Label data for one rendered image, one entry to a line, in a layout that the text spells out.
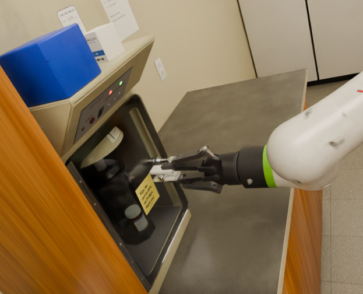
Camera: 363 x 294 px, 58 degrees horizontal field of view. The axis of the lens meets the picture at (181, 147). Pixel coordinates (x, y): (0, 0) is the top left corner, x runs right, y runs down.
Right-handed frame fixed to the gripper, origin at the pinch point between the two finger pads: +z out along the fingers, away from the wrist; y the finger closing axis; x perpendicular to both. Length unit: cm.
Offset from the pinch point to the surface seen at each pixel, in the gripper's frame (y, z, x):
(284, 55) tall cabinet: -79, 14, -289
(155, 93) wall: -12, 49, -86
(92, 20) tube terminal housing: 38.0, 5.7, -7.5
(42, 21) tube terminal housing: 42.0, 5.7, 6.4
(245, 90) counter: -27, 6, -101
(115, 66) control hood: 30.8, -5.8, 7.1
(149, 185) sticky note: -1.7, 4.3, 2.4
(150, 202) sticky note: -5.2, 4.3, 5.0
